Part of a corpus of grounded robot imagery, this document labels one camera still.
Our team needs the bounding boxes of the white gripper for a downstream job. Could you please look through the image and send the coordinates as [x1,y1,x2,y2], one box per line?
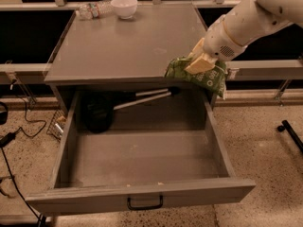
[185,15,246,75]

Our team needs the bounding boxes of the green jalapeno chip bag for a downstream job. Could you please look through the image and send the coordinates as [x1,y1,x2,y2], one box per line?
[164,57,226,99]

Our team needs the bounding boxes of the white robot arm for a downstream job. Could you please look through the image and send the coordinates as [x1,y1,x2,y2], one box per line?
[185,0,303,75]

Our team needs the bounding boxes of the grey drawer cabinet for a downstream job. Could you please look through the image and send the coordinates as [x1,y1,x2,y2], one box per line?
[44,2,229,115]

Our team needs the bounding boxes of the grey open top drawer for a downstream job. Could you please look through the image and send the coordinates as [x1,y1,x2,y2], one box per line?
[27,89,256,216]

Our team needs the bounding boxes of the white bowl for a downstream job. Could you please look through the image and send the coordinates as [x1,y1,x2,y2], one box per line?
[111,0,138,19]

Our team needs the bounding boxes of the black ladle with metal handle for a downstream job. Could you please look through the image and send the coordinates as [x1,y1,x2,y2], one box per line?
[80,86,181,133]

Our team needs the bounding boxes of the wire basket on floor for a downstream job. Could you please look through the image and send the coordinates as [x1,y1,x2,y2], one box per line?
[46,110,66,141]

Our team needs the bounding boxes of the black drawer handle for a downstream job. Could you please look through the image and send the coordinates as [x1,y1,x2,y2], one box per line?
[127,195,164,211]

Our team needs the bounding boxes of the black cable with adapter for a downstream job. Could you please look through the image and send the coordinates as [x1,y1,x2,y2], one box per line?
[0,93,48,227]

